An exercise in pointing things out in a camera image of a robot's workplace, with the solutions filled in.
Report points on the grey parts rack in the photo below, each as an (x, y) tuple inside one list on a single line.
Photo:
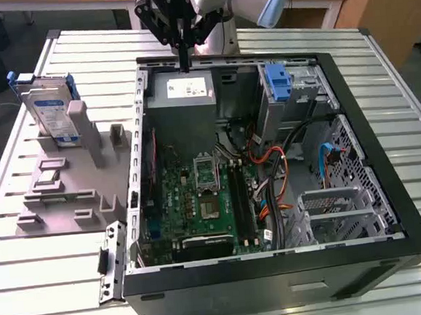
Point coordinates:
[(85, 182)]

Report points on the black RAM slot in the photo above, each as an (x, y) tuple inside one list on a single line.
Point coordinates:
[(244, 202), (235, 203), (239, 202)]

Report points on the metal disk bay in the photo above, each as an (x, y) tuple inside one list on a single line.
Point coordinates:
[(332, 216)]

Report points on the hard disk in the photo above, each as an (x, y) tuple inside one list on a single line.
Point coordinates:
[(52, 111)]

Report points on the black graphics card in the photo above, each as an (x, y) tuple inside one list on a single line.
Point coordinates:
[(206, 247)]

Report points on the silver CPU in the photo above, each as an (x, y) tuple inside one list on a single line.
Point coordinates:
[(48, 176)]

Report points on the blue board connector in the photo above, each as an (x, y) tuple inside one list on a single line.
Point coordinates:
[(155, 230)]

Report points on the metal optical drive cage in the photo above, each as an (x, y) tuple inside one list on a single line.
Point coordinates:
[(300, 95)]

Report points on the grey power supply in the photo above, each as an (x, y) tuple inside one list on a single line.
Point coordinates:
[(182, 123)]

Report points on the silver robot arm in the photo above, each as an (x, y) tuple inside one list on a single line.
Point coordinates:
[(223, 36)]

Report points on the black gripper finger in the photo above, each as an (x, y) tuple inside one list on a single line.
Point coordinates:
[(156, 26), (204, 26)]

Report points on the green motherboard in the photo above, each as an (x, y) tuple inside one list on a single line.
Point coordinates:
[(177, 204)]

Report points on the CPU socket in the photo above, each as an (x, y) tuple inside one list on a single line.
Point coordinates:
[(211, 209)]

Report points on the green RAM stick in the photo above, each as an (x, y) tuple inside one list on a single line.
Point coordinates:
[(58, 199)]

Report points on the blue drive latch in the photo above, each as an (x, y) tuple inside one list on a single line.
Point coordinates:
[(279, 82)]

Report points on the black PC case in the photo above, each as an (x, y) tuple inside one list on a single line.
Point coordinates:
[(243, 293)]

